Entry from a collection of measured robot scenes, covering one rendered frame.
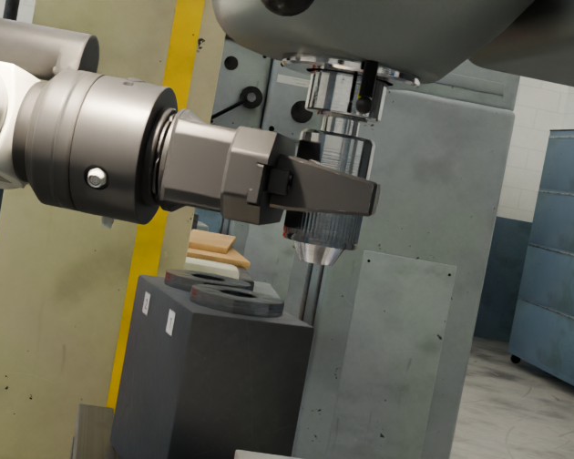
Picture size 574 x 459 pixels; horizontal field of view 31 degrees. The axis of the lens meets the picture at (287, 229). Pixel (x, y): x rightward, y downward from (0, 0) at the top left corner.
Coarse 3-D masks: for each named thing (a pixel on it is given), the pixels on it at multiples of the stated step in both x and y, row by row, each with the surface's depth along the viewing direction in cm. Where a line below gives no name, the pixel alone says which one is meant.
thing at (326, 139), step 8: (304, 128) 64; (304, 136) 63; (312, 136) 62; (320, 136) 62; (328, 136) 62; (336, 136) 62; (344, 136) 62; (352, 136) 62; (304, 144) 63; (312, 144) 62; (320, 144) 62; (328, 144) 62; (336, 144) 62; (344, 144) 62; (352, 144) 62; (360, 144) 62; (368, 144) 63; (352, 152) 62; (360, 152) 62; (368, 152) 63
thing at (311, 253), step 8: (296, 248) 64; (304, 248) 63; (312, 248) 63; (320, 248) 63; (328, 248) 63; (304, 256) 63; (312, 256) 63; (320, 256) 63; (328, 256) 63; (336, 256) 64; (320, 264) 63; (328, 264) 64
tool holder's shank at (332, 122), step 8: (320, 112) 63; (328, 112) 63; (328, 120) 63; (336, 120) 63; (344, 120) 63; (352, 120) 63; (360, 120) 63; (328, 128) 63; (336, 128) 63; (344, 128) 63; (352, 128) 63
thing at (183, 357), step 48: (144, 288) 108; (192, 288) 98; (240, 288) 106; (144, 336) 106; (192, 336) 92; (240, 336) 93; (288, 336) 95; (144, 384) 103; (192, 384) 92; (240, 384) 94; (288, 384) 96; (144, 432) 100; (192, 432) 93; (240, 432) 94; (288, 432) 96
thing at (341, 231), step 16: (320, 160) 62; (336, 160) 62; (352, 160) 62; (368, 160) 63; (368, 176) 63; (288, 224) 63; (304, 224) 62; (320, 224) 62; (336, 224) 62; (352, 224) 63; (304, 240) 62; (320, 240) 62; (336, 240) 62; (352, 240) 63
